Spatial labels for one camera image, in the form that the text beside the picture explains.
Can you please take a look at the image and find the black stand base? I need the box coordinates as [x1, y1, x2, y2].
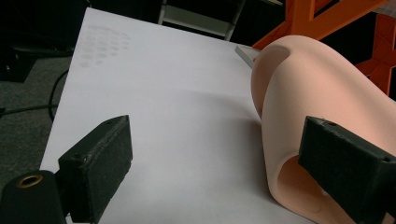
[0, 46, 38, 83]

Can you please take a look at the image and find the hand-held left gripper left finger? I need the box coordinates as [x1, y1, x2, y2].
[55, 115, 134, 224]

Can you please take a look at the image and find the white metal stand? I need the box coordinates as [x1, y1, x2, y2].
[158, 0, 247, 42]

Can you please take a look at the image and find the white and orange shoe rack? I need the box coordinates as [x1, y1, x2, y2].
[234, 0, 396, 97]

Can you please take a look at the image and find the pink foam slipper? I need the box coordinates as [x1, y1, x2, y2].
[250, 35, 396, 224]

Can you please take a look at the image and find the white table mat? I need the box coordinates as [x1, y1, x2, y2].
[39, 7, 316, 224]

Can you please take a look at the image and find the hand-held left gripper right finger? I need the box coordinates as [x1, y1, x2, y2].
[298, 116, 396, 224]

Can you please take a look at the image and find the black floor cable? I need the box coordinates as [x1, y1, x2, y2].
[0, 69, 69, 123]

